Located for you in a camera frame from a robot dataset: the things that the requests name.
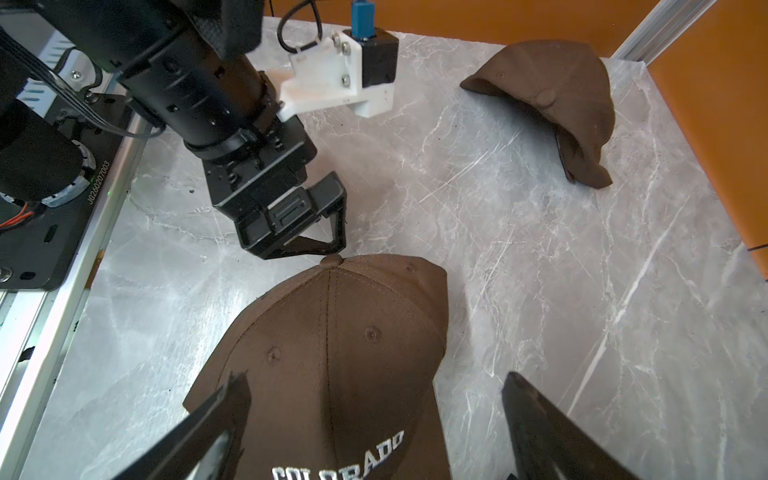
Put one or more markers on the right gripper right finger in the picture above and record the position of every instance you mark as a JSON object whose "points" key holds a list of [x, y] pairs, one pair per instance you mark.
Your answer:
{"points": [[546, 444]]}

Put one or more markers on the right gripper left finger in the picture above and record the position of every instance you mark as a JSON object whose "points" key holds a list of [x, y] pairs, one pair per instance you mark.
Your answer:
{"points": [[205, 445]]}

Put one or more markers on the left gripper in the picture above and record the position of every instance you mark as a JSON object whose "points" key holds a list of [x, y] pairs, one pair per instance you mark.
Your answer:
{"points": [[243, 184]]}

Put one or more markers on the brown Colorado cap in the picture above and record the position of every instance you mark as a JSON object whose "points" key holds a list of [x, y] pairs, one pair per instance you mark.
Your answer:
{"points": [[340, 361]]}

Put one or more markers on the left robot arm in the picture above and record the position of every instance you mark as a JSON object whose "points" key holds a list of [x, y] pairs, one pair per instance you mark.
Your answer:
{"points": [[184, 65]]}

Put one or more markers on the aluminium front rail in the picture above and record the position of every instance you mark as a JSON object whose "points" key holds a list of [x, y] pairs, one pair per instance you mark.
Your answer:
{"points": [[37, 325]]}

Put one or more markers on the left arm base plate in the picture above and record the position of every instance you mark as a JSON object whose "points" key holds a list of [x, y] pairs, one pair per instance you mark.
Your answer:
{"points": [[54, 169]]}

